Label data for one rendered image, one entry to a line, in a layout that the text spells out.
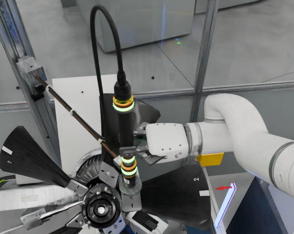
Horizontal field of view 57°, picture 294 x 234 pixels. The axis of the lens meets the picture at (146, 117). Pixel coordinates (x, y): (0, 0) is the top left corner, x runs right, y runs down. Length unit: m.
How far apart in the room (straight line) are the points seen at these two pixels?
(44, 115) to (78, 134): 0.38
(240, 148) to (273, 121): 1.44
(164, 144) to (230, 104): 0.18
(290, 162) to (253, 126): 0.15
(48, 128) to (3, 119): 0.32
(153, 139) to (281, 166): 0.32
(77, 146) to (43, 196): 0.22
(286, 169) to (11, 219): 2.16
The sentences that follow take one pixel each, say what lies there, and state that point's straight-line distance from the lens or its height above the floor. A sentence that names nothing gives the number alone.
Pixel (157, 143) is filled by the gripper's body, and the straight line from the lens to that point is 0.67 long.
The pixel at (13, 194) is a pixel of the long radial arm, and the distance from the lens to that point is 1.10.
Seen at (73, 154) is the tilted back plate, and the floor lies 1.13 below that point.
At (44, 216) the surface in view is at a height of 1.10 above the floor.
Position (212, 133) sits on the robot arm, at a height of 1.50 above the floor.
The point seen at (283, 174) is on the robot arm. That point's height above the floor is 1.64.
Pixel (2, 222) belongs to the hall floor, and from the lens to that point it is 2.43.
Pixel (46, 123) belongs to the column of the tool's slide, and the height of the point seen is 0.99.
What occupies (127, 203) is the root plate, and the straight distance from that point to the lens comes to 0.92.
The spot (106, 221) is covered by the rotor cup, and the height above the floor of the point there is 1.19.
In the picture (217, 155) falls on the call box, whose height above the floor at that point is 1.06.
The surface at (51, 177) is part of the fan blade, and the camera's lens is 0.92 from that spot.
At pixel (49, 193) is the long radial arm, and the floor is 1.12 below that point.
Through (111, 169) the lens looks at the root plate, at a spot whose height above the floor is 1.27.
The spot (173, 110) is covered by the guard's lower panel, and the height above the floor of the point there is 0.86.
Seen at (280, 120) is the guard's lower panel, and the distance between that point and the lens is 2.03.
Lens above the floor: 2.01
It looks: 46 degrees down
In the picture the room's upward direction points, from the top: straight up
